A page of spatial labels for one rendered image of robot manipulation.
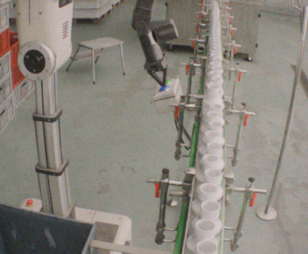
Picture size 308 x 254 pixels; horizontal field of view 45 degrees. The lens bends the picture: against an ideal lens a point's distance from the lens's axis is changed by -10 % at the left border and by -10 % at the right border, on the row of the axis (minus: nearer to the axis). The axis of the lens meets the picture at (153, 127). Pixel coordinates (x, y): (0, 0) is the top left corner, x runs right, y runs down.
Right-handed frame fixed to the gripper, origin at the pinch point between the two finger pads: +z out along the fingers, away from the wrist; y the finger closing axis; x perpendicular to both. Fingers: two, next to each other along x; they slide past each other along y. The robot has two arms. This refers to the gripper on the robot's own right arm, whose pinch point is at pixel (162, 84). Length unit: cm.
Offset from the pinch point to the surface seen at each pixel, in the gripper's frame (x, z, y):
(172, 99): -2.5, 4.7, -4.2
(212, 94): -17.4, 0.7, -17.7
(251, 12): -54, 62, 420
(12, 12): 394, -45, 582
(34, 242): 37, 19, -55
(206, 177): -17, 3, -58
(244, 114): -24.9, 14.7, -5.8
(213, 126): -17.3, 3.9, -31.7
